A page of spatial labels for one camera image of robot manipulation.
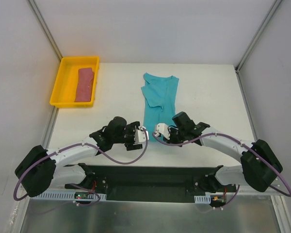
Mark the aluminium corner post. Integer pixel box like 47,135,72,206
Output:
26,0,63,61
235,0,284,74

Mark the right white cable duct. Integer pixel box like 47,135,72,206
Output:
194,195,211,204

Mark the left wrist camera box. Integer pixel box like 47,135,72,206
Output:
134,126,149,144

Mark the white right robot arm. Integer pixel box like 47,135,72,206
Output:
161,112,283,193

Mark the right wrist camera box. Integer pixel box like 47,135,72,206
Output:
154,123,170,139

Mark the left aluminium corner post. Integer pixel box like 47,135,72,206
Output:
26,0,63,61

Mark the left grey cable duct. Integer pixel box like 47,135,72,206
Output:
32,191,107,201

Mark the right aluminium corner post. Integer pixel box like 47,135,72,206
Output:
235,0,284,74

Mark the cyan t shirt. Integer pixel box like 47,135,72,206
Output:
141,73,179,143

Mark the yellow plastic bin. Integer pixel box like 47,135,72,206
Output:
49,56,100,108

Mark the red folded t shirt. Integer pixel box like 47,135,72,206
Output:
75,67,94,102

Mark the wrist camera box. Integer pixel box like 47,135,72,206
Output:
134,126,149,144
154,123,170,139

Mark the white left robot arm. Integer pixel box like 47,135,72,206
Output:
13,116,149,200

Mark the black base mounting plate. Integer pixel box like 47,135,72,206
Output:
64,165,237,203

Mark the aluminium front rail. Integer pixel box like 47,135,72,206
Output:
21,171,281,195

